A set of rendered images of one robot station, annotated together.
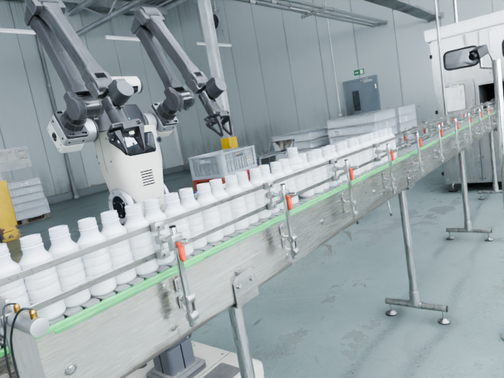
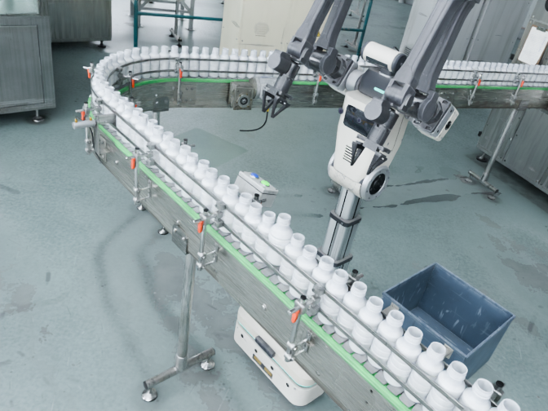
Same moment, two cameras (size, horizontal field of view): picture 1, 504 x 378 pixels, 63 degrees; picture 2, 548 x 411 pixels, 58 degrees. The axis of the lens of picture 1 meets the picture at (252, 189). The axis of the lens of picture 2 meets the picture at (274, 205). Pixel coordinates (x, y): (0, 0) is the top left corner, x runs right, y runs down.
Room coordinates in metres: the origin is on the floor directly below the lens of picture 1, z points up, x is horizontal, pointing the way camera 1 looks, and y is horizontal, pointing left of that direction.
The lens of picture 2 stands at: (1.55, -1.35, 1.96)
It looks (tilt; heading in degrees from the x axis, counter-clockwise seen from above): 32 degrees down; 94
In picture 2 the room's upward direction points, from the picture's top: 11 degrees clockwise
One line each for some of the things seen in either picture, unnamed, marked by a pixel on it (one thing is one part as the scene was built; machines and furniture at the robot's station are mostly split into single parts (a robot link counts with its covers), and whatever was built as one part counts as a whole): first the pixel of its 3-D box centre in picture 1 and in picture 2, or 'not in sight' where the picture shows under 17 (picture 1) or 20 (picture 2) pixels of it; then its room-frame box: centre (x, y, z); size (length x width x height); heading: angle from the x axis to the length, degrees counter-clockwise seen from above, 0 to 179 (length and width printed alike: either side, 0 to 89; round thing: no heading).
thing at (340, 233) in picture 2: not in sight; (335, 250); (1.74, 0.48, 0.66); 0.11 x 0.11 x 0.40; 50
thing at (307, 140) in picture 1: (308, 153); not in sight; (9.18, -1.38, 0.50); 1.23 x 1.05 x 1.00; 138
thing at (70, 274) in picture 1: (67, 265); (137, 128); (0.83, 0.40, 1.08); 0.06 x 0.06 x 0.17
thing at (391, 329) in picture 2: (345, 160); (386, 338); (1.83, -0.43, 1.08); 0.06 x 0.06 x 0.17
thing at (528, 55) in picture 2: not in sight; (533, 46); (3.24, 3.46, 1.22); 0.23 x 0.04 x 0.32; 122
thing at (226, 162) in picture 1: (223, 162); not in sight; (4.07, 0.23, 1.00); 0.61 x 0.41 x 0.22; 147
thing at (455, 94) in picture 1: (455, 97); not in sight; (5.18, -2.70, 1.22); 0.23 x 0.03 x 0.32; 50
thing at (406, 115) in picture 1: (388, 134); not in sight; (9.49, -3.33, 0.59); 1.25 x 1.03 x 1.17; 141
